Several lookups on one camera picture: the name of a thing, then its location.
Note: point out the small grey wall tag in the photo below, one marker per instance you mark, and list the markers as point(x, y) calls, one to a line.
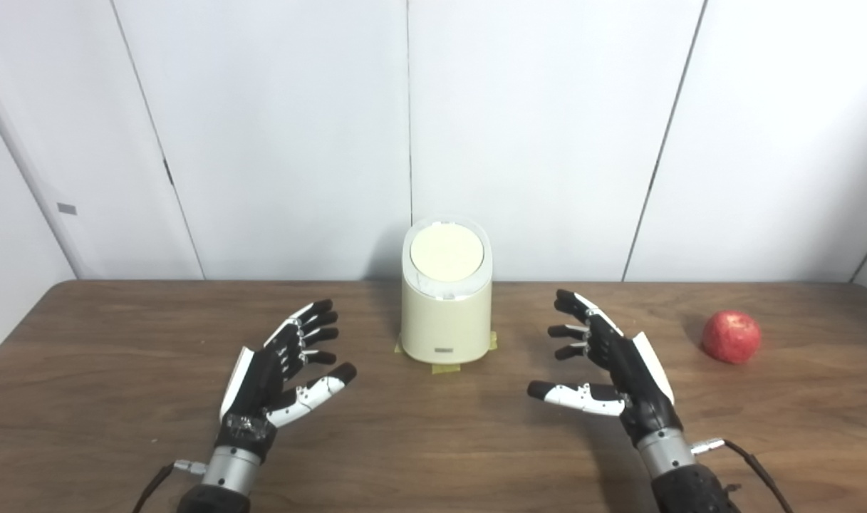
point(67, 209)

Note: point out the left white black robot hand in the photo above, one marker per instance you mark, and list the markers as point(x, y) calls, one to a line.
point(251, 385)

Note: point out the red apple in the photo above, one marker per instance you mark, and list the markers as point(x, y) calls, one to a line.
point(731, 337)

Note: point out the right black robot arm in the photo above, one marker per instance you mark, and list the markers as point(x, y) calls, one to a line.
point(668, 459)

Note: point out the cream-colored bin body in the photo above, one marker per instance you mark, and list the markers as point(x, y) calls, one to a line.
point(444, 324)

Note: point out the cream round bin lid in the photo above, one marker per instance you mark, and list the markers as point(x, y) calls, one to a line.
point(447, 251)

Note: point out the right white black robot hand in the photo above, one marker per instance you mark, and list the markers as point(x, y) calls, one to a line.
point(636, 385)

